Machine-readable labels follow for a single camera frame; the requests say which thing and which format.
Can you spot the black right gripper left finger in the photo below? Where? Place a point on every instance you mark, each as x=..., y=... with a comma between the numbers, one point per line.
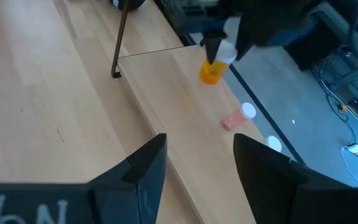
x=135, y=193

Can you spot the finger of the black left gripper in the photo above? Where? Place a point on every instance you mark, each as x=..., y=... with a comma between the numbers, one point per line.
x=213, y=46
x=245, y=40

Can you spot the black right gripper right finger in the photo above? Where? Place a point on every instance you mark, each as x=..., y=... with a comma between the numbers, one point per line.
x=269, y=193

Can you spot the orange pill bottle white cap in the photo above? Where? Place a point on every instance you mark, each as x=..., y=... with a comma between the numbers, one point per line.
x=211, y=73

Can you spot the small green vial white cap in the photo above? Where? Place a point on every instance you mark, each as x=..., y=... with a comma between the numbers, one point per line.
x=273, y=143

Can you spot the small pink vial white cap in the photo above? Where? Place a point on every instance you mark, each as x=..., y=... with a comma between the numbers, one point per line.
x=235, y=120

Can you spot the dark grey furniture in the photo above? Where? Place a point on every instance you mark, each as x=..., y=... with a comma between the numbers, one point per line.
x=331, y=40

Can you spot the white power strip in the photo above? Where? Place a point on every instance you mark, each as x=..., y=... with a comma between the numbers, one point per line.
x=355, y=148

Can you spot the black aluminium table frame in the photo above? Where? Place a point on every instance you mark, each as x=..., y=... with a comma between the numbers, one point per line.
x=266, y=115

